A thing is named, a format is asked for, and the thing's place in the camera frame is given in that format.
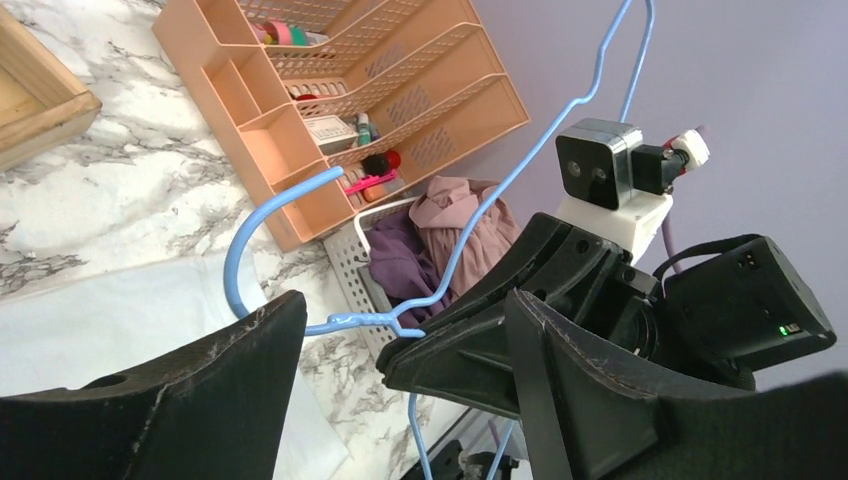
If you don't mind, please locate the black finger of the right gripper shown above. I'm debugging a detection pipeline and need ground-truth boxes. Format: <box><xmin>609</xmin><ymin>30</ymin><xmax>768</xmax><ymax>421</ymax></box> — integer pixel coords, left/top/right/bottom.
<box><xmin>376</xmin><ymin>213</ymin><xmax>576</xmax><ymax>418</ymax></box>

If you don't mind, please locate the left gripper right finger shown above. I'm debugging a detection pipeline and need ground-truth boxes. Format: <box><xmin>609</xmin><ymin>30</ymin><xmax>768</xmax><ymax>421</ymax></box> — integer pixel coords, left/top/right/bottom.
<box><xmin>504</xmin><ymin>290</ymin><xmax>847</xmax><ymax>479</ymax></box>

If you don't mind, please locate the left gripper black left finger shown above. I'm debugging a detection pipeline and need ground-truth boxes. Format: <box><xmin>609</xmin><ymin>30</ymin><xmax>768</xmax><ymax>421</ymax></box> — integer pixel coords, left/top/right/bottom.
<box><xmin>1</xmin><ymin>291</ymin><xmax>307</xmax><ymax>479</ymax></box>

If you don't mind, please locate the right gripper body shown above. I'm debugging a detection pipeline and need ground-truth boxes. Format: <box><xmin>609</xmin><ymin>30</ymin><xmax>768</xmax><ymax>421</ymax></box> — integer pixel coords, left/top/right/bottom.
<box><xmin>513</xmin><ymin>213</ymin><xmax>661</xmax><ymax>360</ymax></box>

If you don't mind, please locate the blue wire hanger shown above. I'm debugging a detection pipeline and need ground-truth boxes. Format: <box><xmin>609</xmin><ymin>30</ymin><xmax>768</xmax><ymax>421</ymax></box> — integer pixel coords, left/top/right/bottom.
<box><xmin>223</xmin><ymin>0</ymin><xmax>656</xmax><ymax>479</ymax></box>

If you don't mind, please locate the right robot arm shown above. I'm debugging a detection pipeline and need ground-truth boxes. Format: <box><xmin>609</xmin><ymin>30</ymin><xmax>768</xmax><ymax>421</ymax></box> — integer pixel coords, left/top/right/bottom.
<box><xmin>376</xmin><ymin>213</ymin><xmax>836</xmax><ymax>418</ymax></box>

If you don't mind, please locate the purple garment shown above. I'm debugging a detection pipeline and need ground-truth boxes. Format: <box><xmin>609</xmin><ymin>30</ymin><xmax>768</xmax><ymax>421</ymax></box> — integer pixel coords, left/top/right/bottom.
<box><xmin>365</xmin><ymin>208</ymin><xmax>443</xmax><ymax>307</ymax></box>

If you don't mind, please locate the white perforated basket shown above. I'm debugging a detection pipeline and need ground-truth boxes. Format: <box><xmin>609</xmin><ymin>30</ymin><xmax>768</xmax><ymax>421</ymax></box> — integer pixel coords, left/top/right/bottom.
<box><xmin>323</xmin><ymin>197</ymin><xmax>425</xmax><ymax>359</ymax></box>

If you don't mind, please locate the orange plastic desk organizer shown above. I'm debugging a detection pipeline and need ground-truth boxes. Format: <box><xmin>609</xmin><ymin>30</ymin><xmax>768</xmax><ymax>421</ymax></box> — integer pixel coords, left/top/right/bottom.
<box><xmin>152</xmin><ymin>0</ymin><xmax>533</xmax><ymax>253</ymax></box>

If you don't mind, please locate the wooden clothes rack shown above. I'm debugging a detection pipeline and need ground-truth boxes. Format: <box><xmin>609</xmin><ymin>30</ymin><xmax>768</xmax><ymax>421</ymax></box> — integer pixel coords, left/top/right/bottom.
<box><xmin>1</xmin><ymin>9</ymin><xmax>102</xmax><ymax>171</ymax></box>

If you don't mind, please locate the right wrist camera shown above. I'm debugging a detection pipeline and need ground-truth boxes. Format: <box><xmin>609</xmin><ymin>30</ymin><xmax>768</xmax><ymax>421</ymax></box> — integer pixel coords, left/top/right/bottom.
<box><xmin>555</xmin><ymin>119</ymin><xmax>710</xmax><ymax>262</ymax></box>

